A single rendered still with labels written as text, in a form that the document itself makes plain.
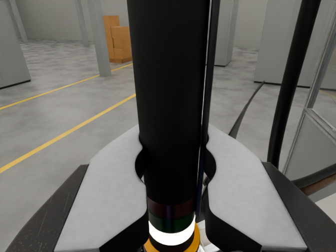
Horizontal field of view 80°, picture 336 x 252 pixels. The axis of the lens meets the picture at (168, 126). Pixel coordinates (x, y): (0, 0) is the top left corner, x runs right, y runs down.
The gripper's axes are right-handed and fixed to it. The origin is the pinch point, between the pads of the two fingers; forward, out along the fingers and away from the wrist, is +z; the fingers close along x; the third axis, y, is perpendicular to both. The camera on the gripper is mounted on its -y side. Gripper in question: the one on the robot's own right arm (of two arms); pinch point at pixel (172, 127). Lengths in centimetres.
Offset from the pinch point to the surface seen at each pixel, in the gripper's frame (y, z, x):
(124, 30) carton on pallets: 47, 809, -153
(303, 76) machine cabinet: 124, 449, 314
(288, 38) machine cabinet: 45, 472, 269
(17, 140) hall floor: 152, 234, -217
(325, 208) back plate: 29.5, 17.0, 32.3
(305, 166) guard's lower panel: 81, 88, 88
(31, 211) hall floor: 150, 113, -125
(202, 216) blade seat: 25.9, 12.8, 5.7
